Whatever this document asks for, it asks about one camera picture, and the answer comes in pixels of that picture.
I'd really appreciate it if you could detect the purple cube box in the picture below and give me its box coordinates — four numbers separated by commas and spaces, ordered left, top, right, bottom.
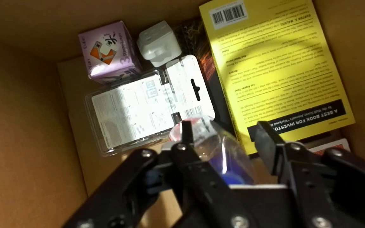
77, 20, 143, 84

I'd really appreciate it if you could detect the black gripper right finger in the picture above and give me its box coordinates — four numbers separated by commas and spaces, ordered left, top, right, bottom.
248, 121, 365, 228

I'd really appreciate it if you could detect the red white flat item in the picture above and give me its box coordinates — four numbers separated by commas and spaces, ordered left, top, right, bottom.
304, 135, 352, 156

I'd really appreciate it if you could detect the clear plastic blister pack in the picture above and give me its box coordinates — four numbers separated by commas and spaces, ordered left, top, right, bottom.
83, 54, 216, 158

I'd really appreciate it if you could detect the dark orange book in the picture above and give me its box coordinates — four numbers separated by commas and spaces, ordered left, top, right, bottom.
173, 17, 234, 137

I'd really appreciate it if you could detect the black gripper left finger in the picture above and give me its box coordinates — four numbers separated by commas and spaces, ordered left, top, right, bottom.
63, 120, 250, 228

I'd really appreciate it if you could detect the white cardboard storage box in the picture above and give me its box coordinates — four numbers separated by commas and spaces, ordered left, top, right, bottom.
0, 0, 365, 228

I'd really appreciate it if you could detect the yellow book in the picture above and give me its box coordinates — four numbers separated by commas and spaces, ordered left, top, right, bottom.
197, 0, 356, 156

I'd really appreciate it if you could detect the white power adapter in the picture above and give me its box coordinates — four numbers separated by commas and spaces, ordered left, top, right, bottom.
135, 20, 183, 69

